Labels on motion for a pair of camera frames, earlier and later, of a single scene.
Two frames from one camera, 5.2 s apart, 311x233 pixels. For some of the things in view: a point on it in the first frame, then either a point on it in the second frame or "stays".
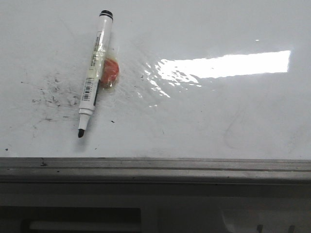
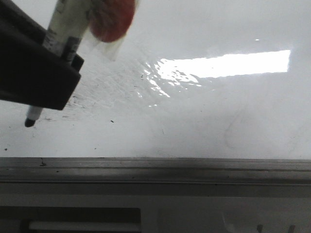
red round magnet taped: [110, 74] -> [110, 20]
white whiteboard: [198, 79] stays
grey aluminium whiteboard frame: [152, 171] stays
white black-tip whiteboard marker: [96, 68] -> [69, 19]
